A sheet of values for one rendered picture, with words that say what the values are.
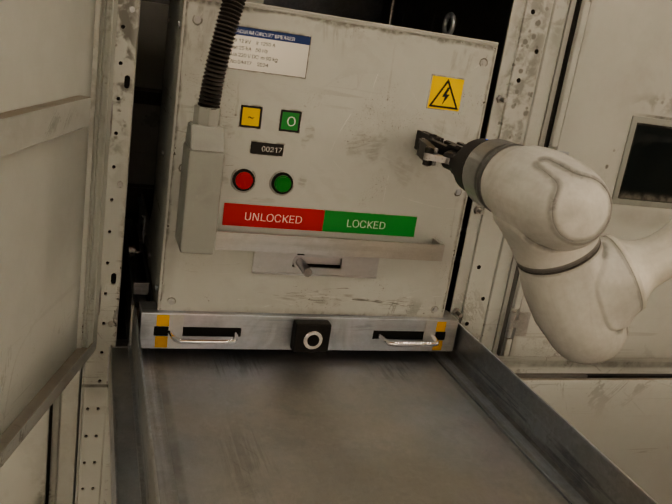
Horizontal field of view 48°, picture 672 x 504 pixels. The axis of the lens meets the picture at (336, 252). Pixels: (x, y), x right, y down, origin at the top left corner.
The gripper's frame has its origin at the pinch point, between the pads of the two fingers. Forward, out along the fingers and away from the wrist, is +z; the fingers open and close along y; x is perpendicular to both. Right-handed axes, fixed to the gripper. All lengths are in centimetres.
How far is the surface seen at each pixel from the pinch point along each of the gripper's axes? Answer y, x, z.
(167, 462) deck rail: -39, -38, -27
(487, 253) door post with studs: 18.5, -19.3, 7.0
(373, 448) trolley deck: -11.4, -38.2, -24.5
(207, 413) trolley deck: -32, -38, -15
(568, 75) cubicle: 25.4, 13.1, 5.1
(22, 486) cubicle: -57, -62, 5
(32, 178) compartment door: -56, -8, -12
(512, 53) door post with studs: 15.5, 15.2, 7.4
